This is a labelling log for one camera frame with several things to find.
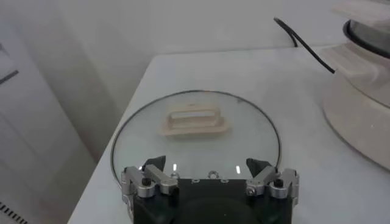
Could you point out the cream electric cooker base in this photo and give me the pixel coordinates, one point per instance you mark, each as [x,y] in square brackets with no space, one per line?
[356,121]

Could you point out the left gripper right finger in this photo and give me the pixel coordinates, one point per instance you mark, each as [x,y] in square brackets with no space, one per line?
[265,179]

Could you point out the grey metal cabinet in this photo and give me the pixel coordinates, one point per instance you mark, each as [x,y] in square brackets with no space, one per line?
[24,137]

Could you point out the round glass pot lid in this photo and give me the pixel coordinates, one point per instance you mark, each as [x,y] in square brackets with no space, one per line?
[243,137]

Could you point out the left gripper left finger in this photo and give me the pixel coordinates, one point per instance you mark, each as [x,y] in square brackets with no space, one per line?
[158,178]

